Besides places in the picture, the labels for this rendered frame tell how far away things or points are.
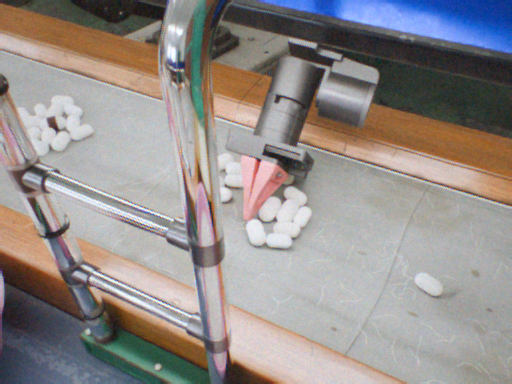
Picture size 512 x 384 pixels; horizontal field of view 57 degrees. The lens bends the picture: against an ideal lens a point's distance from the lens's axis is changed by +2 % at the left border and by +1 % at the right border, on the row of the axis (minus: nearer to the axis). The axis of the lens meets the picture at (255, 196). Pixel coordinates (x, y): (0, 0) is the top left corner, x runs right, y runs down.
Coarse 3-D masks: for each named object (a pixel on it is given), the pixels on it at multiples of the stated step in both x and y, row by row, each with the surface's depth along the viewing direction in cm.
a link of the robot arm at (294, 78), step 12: (288, 60) 56; (300, 60) 56; (276, 72) 57; (288, 72) 56; (300, 72) 56; (312, 72) 56; (324, 72) 58; (276, 84) 57; (288, 84) 56; (300, 84) 56; (312, 84) 57; (324, 84) 56; (288, 96) 56; (300, 96) 56; (312, 96) 58
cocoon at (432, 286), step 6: (420, 276) 52; (426, 276) 52; (420, 282) 52; (426, 282) 52; (432, 282) 51; (438, 282) 51; (420, 288) 52; (426, 288) 52; (432, 288) 51; (438, 288) 51; (432, 294) 52; (438, 294) 51
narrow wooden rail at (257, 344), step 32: (0, 224) 56; (32, 224) 56; (0, 256) 55; (32, 256) 53; (96, 256) 53; (32, 288) 58; (64, 288) 52; (160, 288) 50; (192, 288) 50; (128, 320) 50; (160, 320) 47; (256, 320) 47; (192, 352) 48; (256, 352) 45; (288, 352) 45; (320, 352) 45
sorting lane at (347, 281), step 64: (0, 64) 86; (64, 128) 73; (128, 128) 73; (0, 192) 63; (128, 192) 63; (320, 192) 63; (384, 192) 63; (448, 192) 63; (128, 256) 56; (256, 256) 56; (320, 256) 56; (384, 256) 56; (448, 256) 56; (320, 320) 50; (384, 320) 50; (448, 320) 50
